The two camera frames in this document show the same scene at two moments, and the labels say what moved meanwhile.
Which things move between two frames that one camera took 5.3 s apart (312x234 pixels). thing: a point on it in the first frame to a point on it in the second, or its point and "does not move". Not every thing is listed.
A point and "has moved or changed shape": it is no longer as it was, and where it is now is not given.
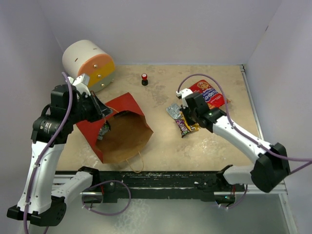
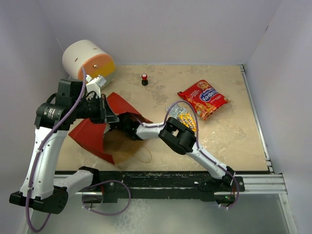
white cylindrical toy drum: x=82 y=56 does not move
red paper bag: x=120 y=132 has moved or changed shape
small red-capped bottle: x=144 y=82 does not move
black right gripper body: x=190 y=116 to x=124 y=128
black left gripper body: x=85 y=109 does not move
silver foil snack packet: x=173 y=109 does not move
